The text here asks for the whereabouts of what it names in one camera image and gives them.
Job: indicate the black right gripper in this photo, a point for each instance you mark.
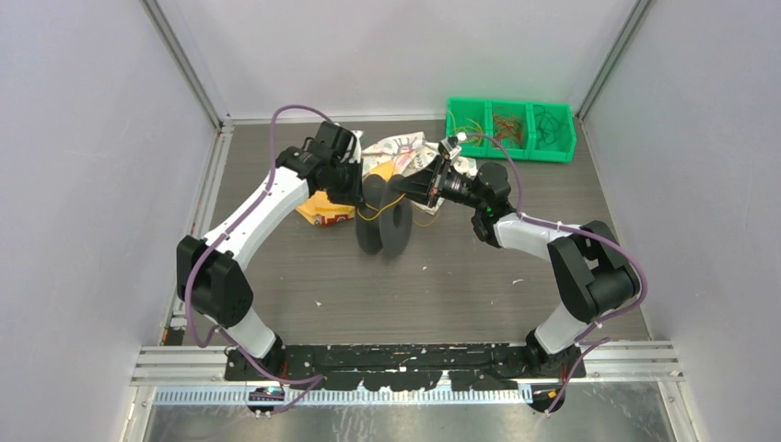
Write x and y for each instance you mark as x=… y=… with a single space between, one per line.
x=421 y=187

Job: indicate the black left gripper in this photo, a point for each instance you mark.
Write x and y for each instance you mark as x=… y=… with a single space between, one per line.
x=355 y=194

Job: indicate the black cable spool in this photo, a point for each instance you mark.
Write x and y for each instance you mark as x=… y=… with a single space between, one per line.
x=389 y=234

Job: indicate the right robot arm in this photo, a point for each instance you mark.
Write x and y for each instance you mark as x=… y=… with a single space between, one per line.
x=593 y=277

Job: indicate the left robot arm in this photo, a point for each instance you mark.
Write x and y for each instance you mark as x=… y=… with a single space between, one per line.
x=211 y=269

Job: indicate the white patterned cloth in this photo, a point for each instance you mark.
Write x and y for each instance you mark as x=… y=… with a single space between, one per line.
x=404 y=155

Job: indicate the yellow snack bag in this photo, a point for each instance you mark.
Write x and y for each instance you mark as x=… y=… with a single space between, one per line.
x=319 y=211

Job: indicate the green three-compartment bin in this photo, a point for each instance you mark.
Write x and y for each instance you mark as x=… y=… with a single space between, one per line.
x=528 y=130

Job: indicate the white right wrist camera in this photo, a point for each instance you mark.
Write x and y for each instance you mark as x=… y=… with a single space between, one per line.
x=449 y=148

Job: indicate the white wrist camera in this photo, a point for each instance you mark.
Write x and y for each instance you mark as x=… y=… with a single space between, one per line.
x=449 y=148
x=355 y=149

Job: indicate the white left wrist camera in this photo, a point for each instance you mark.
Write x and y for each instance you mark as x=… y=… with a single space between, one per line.
x=355 y=149

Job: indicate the slotted aluminium rail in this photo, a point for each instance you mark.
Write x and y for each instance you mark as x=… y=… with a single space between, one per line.
x=277 y=396

